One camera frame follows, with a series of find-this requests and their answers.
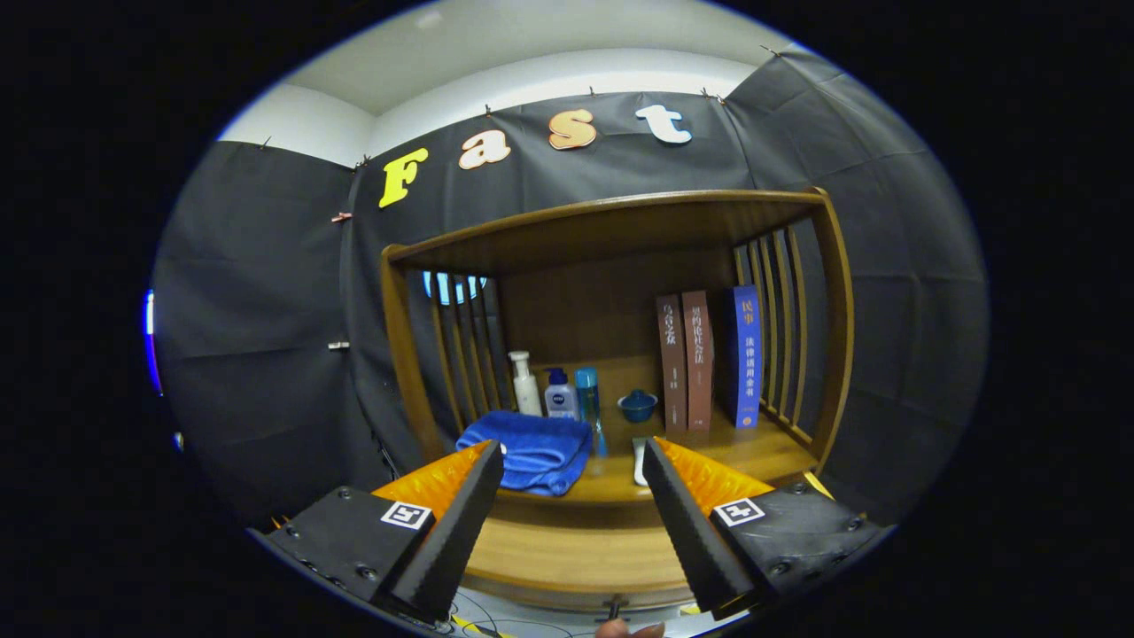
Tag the blue book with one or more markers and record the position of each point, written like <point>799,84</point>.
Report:
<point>746,363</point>

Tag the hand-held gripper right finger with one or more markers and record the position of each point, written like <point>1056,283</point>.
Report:
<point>695,540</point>

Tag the dark brown book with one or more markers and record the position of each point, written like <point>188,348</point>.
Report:
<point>672,372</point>

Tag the teal slim bottle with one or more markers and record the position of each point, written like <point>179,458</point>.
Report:
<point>586,390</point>

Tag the white pump bottle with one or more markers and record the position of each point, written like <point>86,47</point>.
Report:
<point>527,394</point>

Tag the reddish brown book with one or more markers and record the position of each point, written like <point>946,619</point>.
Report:
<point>698,372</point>

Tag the small blue lidded pot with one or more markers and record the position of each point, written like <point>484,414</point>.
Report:
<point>638,408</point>

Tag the black backdrop cloth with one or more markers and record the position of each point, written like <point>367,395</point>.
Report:
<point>886,266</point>

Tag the wooden countertop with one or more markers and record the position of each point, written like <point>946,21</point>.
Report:
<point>762,456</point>

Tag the wooden drawer with black knob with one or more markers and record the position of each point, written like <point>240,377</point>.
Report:
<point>576,554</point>

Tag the small white blue-capped bottle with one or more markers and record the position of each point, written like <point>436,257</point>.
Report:
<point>560,400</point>

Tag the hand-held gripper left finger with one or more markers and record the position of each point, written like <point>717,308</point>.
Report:
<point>452,540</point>

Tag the folded blue towel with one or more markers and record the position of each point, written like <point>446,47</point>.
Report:
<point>532,447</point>

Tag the wooden cabinet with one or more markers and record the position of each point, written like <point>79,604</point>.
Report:
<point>585,230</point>

